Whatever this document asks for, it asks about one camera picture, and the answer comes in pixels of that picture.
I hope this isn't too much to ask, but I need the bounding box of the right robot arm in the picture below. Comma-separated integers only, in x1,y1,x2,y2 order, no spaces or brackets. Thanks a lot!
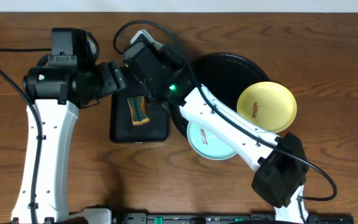
123,30,308,223

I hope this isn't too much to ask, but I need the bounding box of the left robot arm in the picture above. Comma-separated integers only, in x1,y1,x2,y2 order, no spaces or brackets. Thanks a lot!
11,55,126,223

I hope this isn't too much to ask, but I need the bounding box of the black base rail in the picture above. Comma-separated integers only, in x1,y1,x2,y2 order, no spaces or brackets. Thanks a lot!
112,213,355,224

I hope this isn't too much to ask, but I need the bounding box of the yellow plate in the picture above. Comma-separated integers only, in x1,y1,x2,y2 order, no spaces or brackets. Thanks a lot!
236,82,297,133

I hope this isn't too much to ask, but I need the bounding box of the mint plate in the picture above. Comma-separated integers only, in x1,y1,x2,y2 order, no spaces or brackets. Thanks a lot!
131,29,163,50
186,122,237,161

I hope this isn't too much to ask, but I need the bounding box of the black round tray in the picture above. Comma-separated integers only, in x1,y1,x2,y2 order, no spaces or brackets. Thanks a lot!
170,53,270,139

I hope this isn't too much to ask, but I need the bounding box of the orange green sponge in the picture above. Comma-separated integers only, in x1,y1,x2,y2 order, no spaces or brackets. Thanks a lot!
127,96,150,126

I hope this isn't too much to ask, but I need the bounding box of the black rectangular tray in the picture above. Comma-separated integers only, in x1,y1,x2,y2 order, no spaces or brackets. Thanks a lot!
109,67,169,143

